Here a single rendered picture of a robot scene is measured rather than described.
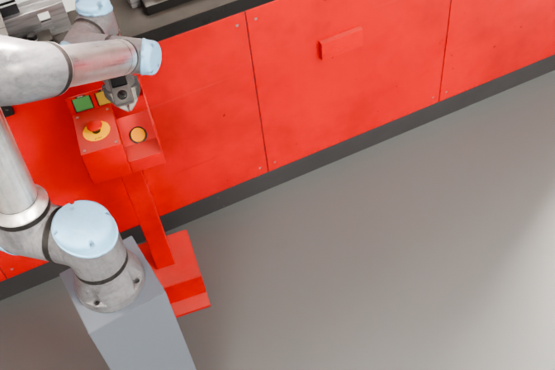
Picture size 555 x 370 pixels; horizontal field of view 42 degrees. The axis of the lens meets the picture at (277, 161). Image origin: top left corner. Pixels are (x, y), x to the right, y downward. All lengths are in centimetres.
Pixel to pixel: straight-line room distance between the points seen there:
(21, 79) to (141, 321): 66
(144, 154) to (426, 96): 125
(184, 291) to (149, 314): 81
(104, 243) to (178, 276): 97
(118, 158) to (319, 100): 85
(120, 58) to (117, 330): 59
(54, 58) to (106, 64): 18
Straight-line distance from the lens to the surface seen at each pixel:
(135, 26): 207
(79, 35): 160
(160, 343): 174
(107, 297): 156
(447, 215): 263
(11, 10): 207
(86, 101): 197
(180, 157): 239
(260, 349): 235
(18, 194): 145
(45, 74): 122
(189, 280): 238
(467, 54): 277
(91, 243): 144
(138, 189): 209
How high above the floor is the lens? 210
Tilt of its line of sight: 49 degrees down
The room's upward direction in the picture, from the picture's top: 7 degrees counter-clockwise
